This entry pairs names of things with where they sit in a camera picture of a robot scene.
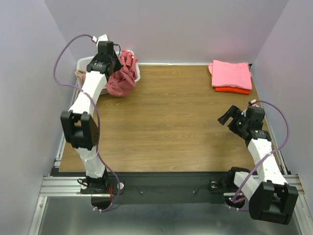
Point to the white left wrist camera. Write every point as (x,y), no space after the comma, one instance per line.
(102,38)

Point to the dusty red t-shirt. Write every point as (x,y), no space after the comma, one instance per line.
(123,82)

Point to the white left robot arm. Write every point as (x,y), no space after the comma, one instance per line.
(79,127)

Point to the beige t-shirt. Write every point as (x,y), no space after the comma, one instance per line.
(79,72)

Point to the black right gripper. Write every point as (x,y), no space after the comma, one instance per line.
(233,119)

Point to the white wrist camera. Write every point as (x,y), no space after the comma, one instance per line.
(102,38)
(253,103)

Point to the folded orange t-shirt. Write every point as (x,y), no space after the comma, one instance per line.
(232,90)

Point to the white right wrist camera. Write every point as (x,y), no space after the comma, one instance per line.
(253,103)

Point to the folded light pink t-shirt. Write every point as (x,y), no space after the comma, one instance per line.
(224,74)

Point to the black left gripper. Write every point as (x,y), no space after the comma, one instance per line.
(117,66)

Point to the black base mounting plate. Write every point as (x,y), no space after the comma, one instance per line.
(171,187)

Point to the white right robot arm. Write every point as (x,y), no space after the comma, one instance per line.
(269,196)

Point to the mauve pink t-shirt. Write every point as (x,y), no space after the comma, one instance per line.
(81,79)

